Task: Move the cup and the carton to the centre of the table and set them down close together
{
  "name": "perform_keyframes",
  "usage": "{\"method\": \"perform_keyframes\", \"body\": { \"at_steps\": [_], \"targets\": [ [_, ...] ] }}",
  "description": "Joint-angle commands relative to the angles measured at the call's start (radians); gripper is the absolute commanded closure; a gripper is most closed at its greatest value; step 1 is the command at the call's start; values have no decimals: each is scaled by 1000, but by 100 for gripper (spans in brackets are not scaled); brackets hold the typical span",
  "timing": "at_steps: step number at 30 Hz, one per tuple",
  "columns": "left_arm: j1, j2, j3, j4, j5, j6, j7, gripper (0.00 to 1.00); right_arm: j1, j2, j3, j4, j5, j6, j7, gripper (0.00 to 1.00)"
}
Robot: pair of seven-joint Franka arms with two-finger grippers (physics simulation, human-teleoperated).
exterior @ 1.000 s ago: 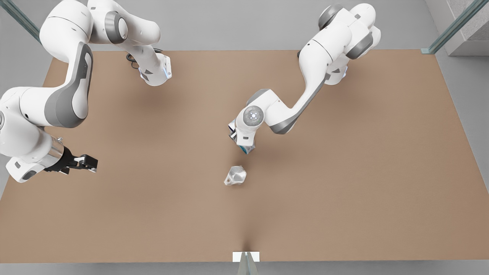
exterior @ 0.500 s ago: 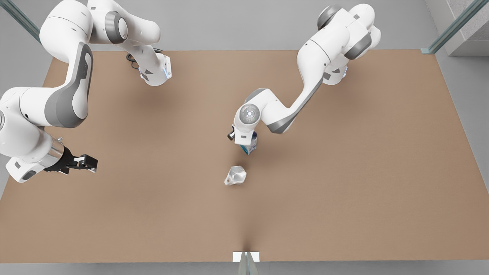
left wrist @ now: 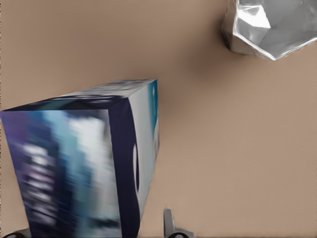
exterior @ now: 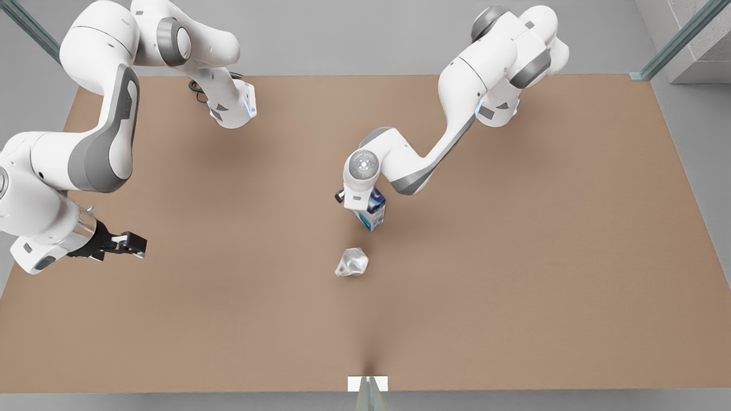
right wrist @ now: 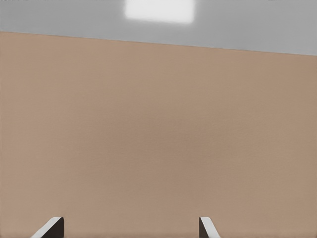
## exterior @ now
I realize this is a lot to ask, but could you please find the crumpled white paper ball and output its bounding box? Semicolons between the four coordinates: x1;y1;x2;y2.
335;247;369;279

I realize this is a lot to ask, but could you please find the silver frame post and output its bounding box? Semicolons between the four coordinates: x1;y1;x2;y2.
347;376;389;411
0;0;62;65
629;0;731;82

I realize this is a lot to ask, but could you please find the black cable loop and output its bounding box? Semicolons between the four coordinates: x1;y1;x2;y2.
188;72;244;105

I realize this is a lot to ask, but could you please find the blue and white carton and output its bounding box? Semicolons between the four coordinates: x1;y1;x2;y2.
354;188;387;232

